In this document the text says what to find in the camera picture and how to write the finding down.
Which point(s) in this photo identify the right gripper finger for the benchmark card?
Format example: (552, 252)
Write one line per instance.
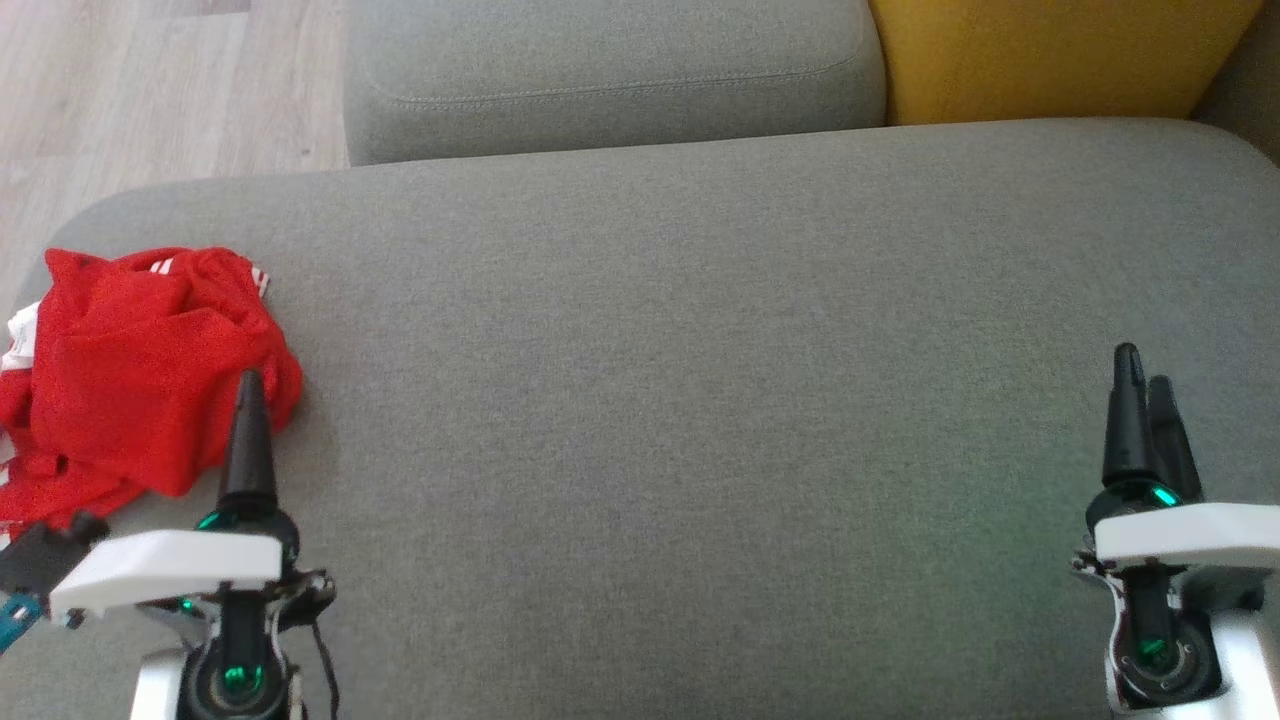
(1172, 440)
(1125, 420)

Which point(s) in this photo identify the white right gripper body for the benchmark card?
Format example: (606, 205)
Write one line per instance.
(1180, 535)

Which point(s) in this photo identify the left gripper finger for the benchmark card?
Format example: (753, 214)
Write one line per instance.
(248, 450)

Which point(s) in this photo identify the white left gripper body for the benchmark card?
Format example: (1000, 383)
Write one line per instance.
(170, 565)

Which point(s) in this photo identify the red shorts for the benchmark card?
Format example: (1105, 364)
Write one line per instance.
(130, 380)

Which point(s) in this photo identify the large yellow sofa back cushion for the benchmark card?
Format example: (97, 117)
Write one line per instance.
(1040, 60)

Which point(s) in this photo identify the large grey sofa seat cushion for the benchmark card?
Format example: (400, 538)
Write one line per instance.
(650, 400)

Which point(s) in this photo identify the small grey sofa cushion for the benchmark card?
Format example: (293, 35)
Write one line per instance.
(600, 60)

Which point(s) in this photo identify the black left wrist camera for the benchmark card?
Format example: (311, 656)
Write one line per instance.
(40, 555)

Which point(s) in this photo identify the blue left camera connector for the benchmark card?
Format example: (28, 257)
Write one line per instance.
(15, 612)

